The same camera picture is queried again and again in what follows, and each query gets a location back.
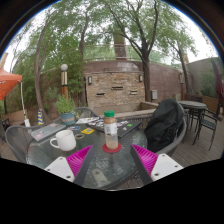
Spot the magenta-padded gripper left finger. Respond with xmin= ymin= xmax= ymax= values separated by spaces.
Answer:
xmin=44 ymin=144 xmax=96 ymax=187

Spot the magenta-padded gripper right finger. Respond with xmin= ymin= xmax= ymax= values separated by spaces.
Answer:
xmin=129 ymin=143 xmax=185 ymax=187

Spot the green-capped clear drink bottle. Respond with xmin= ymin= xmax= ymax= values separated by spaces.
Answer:
xmin=103 ymin=110 xmax=120 ymax=150

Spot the grey chair holding jacket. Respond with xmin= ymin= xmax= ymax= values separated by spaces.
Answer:
xmin=146 ymin=116 xmax=188 ymax=158

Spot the white ceramic mug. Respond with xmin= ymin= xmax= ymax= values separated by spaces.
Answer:
xmin=49 ymin=129 xmax=78 ymax=153

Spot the grey laptop with stickers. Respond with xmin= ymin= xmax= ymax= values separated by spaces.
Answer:
xmin=28 ymin=122 xmax=67 ymax=142

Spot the black jacket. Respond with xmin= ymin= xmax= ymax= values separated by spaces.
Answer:
xmin=143 ymin=98 xmax=185 ymax=154

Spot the yellow card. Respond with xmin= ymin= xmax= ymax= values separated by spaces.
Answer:
xmin=80 ymin=127 xmax=96 ymax=135

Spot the flat round red coaster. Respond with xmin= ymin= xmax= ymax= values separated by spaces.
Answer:
xmin=101 ymin=142 xmax=122 ymax=154

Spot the black laptop with stickers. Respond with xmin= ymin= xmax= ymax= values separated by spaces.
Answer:
xmin=87 ymin=118 xmax=143 ymax=139

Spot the white sheet with stickers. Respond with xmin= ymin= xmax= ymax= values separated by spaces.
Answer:
xmin=75 ymin=116 xmax=100 ymax=125

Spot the black metal patio chair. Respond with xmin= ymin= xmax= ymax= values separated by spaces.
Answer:
xmin=192 ymin=108 xmax=221 ymax=151

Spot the green plant in teal pot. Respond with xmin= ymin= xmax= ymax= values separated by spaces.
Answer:
xmin=53 ymin=94 xmax=78 ymax=126

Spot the round dark patio table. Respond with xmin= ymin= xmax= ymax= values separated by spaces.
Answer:
xmin=177 ymin=100 xmax=208 ymax=131

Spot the dark-trunked tall tree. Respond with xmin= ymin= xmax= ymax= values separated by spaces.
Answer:
xmin=99 ymin=0 xmax=174 ymax=103

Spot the leaning grey-trunked tree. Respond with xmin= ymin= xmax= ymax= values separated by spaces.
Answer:
xmin=19 ymin=6 xmax=78 ymax=124

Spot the slender tree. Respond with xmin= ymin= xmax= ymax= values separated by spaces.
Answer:
xmin=163 ymin=29 xmax=198 ymax=101

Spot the closed maroon patio umbrella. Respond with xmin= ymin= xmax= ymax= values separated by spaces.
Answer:
xmin=210 ymin=58 xmax=224 ymax=104

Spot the orange patio umbrella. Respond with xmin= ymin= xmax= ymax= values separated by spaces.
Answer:
xmin=0 ymin=68 xmax=32 ymax=128

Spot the blue yellow striped post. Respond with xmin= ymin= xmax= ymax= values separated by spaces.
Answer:
xmin=36 ymin=108 xmax=45 ymax=126

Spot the globe-topped garden lamp post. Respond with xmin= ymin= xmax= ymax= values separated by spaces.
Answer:
xmin=60 ymin=63 xmax=69 ymax=100

